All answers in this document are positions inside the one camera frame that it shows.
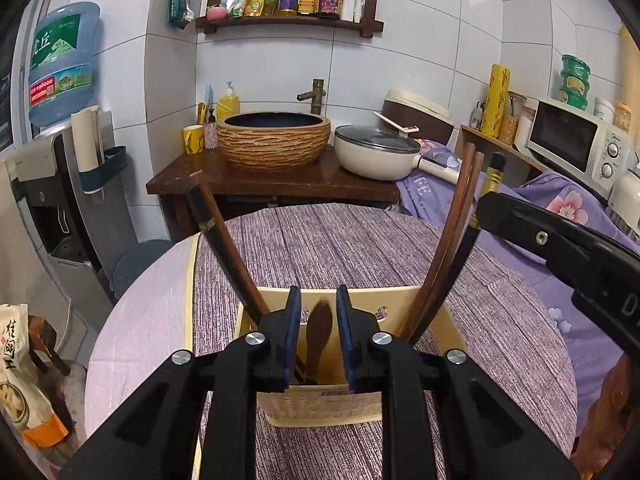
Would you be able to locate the yellow soap dispenser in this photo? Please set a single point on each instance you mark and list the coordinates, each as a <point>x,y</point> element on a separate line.
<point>228,102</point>

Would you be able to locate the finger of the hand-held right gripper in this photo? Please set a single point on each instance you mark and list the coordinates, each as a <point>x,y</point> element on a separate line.
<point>540,237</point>

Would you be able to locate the blue water jug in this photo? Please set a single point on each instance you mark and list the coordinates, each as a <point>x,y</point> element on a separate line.
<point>62,65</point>

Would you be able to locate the white green label cup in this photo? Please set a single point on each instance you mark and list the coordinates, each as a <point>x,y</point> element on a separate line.
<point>604,110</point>

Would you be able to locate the black chopstick gold band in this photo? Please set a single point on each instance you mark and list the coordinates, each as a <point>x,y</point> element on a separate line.
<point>462,260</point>

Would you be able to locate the small wooden stool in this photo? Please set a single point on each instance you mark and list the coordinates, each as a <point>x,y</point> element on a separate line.
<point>47,332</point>

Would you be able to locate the patterned pump bottle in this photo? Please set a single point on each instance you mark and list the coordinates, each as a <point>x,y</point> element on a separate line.
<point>212,132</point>

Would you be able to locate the glossy brown wooden object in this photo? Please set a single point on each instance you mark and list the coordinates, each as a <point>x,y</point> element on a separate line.
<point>610,410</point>

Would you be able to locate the printed snack bag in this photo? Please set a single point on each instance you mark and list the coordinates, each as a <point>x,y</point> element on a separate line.
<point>25,380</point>

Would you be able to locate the brown wooden chopstick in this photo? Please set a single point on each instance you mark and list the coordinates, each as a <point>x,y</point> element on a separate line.
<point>210,225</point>
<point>457,200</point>
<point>220,232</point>
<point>467,195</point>

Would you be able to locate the ribbed brown wash basin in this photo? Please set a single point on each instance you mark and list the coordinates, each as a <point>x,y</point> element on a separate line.
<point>272,142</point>

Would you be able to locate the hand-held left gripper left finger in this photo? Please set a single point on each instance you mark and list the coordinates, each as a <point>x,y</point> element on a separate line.
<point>292,340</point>

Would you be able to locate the blue toothbrush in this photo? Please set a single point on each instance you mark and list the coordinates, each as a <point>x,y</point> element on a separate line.
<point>209,102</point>

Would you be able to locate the dark wooden counter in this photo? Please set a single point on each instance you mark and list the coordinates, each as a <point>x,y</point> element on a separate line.
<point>250,182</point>

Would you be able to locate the white lidded jar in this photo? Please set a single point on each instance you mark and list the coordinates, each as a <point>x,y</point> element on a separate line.
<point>526,127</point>

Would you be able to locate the white squeeze bottle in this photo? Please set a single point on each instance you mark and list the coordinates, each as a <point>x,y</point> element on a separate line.
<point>348,5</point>

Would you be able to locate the orange lid jar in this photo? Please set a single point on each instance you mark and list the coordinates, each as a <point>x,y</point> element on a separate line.
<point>622,117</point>

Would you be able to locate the bronze faucet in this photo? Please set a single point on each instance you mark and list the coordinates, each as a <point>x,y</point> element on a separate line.
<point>315,96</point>

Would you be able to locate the brown white rice cooker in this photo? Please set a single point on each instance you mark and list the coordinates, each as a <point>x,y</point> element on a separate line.
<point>420,107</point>

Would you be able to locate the dark teal wall holder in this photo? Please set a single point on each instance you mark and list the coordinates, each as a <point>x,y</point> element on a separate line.
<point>107,170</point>

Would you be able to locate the light wooden shelf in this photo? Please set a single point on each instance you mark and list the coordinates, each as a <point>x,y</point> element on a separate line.
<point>500,152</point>

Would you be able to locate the cream plastic utensil holder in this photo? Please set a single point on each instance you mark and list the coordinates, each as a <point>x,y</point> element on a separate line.
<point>440,325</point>

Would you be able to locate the purple striped tablecloth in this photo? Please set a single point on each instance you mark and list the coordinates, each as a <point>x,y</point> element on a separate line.
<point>350,250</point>

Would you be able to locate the white microwave oven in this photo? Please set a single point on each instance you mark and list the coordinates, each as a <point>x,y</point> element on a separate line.
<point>575,145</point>

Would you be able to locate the purple floral sheet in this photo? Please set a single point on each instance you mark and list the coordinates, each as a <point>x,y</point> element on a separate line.
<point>550,240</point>

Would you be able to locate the white rice paddle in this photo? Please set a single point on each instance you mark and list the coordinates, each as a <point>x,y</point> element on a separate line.
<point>397,122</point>

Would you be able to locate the pink small bowl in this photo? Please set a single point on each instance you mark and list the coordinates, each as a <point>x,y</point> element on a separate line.
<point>217,12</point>

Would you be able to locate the glass storage jar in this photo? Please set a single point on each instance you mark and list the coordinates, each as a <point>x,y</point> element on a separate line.
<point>510,122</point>

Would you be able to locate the white frying pan with lid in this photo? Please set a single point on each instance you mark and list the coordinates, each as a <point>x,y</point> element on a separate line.
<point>372,155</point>

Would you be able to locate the yellow mug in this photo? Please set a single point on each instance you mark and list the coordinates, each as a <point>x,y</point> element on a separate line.
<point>193,140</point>

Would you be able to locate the green hanging packet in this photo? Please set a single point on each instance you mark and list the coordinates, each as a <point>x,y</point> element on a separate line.
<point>180,2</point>

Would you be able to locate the yellow patterned roll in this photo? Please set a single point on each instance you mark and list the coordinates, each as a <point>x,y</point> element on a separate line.
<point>494,102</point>

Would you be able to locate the thin white bottle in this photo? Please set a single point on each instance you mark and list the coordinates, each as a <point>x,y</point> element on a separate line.
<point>358,7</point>

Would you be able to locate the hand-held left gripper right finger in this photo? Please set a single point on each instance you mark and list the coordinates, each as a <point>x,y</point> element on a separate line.
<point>346,340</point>

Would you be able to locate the grey water dispenser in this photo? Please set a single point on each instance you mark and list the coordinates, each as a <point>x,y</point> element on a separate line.
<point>55,220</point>

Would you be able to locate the small clear bottle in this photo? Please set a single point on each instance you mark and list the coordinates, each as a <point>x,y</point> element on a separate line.
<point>476,117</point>

